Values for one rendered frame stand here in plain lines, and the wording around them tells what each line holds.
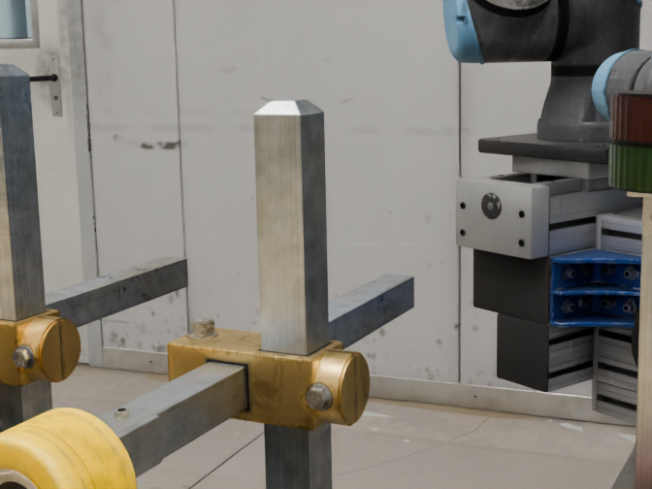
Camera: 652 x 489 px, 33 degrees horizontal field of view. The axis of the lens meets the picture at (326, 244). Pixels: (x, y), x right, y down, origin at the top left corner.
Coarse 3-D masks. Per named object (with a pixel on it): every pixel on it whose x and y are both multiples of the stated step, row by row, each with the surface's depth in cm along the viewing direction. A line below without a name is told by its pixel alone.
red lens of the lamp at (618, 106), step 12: (612, 96) 57; (624, 96) 56; (612, 108) 57; (624, 108) 56; (636, 108) 55; (648, 108) 54; (612, 120) 57; (624, 120) 56; (636, 120) 55; (648, 120) 55; (612, 132) 57; (624, 132) 56; (636, 132) 55; (648, 132) 55
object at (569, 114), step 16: (560, 80) 146; (576, 80) 144; (592, 80) 143; (560, 96) 145; (576, 96) 144; (544, 112) 148; (560, 112) 145; (576, 112) 143; (592, 112) 143; (544, 128) 147; (560, 128) 145; (576, 128) 143; (592, 128) 142; (608, 128) 142
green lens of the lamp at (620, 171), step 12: (612, 144) 57; (612, 156) 57; (624, 156) 56; (636, 156) 55; (648, 156) 55; (612, 168) 57; (624, 168) 56; (636, 168) 55; (648, 168) 55; (612, 180) 57; (624, 180) 56; (636, 180) 55; (648, 180) 55
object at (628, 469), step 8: (632, 456) 83; (632, 464) 82; (624, 472) 80; (632, 472) 80; (616, 480) 79; (624, 480) 79; (632, 480) 79; (616, 488) 77; (624, 488) 77; (632, 488) 77
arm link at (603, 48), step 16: (560, 0) 140; (576, 0) 141; (592, 0) 141; (608, 0) 141; (624, 0) 141; (640, 0) 144; (560, 16) 140; (576, 16) 141; (592, 16) 141; (608, 16) 141; (624, 16) 142; (560, 32) 141; (576, 32) 141; (592, 32) 142; (608, 32) 142; (624, 32) 142; (560, 48) 143; (576, 48) 143; (592, 48) 142; (608, 48) 142; (624, 48) 143; (560, 64) 146; (576, 64) 144; (592, 64) 143
